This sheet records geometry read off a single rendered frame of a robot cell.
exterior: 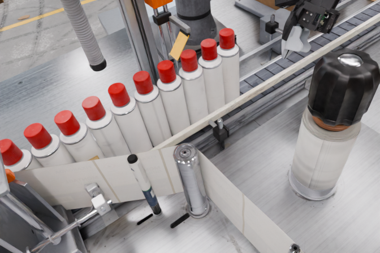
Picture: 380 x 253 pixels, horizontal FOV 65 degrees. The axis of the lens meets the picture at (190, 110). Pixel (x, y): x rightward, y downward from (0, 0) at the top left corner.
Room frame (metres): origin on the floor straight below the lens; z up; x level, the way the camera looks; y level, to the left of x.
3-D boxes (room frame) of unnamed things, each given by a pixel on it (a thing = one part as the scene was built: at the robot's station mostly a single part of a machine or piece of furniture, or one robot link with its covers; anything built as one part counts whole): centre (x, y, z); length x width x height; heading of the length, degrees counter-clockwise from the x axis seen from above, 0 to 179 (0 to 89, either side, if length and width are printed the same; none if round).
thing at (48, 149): (0.36, 0.27, 0.98); 0.05 x 0.05 x 0.20
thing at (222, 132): (0.42, -0.06, 0.89); 0.03 x 0.03 x 0.12; 26
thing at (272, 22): (0.71, -0.29, 0.91); 0.07 x 0.03 x 0.16; 26
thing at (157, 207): (0.28, 0.10, 0.97); 0.02 x 0.02 x 0.19
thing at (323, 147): (0.28, -0.21, 1.03); 0.09 x 0.09 x 0.30
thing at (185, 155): (0.27, 0.02, 0.97); 0.05 x 0.05 x 0.19
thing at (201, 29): (0.94, -0.07, 0.90); 0.15 x 0.15 x 0.10
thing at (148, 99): (0.45, 0.08, 0.98); 0.05 x 0.05 x 0.20
